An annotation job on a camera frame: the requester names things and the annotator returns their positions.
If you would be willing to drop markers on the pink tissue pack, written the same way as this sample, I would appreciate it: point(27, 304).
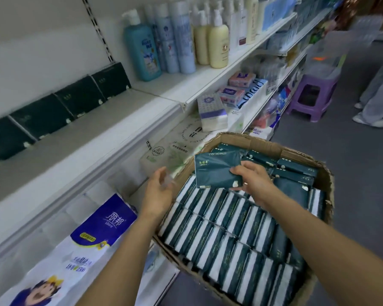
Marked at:
point(230, 96)
point(241, 80)

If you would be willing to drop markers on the cream lotion pump bottle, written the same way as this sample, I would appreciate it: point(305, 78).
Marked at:
point(201, 41)
point(219, 44)

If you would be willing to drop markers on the white and purple tissue pack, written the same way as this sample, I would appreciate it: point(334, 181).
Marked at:
point(211, 113)

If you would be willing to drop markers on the dark green shelf packet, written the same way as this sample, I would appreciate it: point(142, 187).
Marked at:
point(41, 116)
point(79, 95)
point(4, 140)
point(111, 79)

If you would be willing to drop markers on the white pump bottle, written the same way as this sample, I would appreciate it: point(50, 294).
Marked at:
point(241, 25)
point(231, 25)

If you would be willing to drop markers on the light blue product box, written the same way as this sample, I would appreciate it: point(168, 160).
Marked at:
point(276, 11)

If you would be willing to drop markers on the person's left forearm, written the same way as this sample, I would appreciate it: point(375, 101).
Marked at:
point(124, 264)

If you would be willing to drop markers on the dark green tissue packet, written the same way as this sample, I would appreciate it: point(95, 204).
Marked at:
point(213, 170)

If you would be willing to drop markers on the rows of boxed green packets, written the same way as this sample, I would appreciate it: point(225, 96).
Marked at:
point(229, 238)

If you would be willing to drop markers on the clear plastic bin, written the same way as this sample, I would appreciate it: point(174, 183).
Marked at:
point(327, 54)

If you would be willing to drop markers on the person's left fingers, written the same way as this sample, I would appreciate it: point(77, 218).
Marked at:
point(162, 178)

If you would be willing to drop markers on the person's right thumb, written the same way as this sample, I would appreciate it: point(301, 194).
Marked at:
point(237, 186)

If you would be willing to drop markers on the clear green-print tissue pack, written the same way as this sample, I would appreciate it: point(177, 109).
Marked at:
point(174, 146)

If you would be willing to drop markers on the person's right forearm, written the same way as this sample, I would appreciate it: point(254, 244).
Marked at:
point(332, 254)

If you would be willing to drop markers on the purple plastic stool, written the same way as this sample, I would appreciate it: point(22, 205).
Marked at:
point(311, 98)

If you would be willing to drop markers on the white shelf unit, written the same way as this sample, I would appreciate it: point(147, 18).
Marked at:
point(83, 149)

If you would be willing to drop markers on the person's left hand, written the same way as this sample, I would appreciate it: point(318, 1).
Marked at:
point(156, 197)

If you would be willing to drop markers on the brown cardboard box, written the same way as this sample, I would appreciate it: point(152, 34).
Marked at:
point(325, 184)

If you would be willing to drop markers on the white blue-lettered tissue pack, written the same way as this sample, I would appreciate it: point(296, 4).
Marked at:
point(253, 92)

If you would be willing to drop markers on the blue pump bottle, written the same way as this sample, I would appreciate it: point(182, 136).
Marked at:
point(142, 50)

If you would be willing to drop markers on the person's right hand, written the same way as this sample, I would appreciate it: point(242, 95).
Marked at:
point(258, 184)

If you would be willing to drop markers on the tall cream bottle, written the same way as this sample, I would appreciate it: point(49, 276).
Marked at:
point(251, 19)

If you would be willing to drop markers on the light blue spray can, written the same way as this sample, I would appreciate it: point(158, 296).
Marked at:
point(169, 41)
point(183, 38)
point(154, 31)

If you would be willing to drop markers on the purple-label toilet paper pack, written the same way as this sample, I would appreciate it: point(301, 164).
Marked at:
point(67, 248)

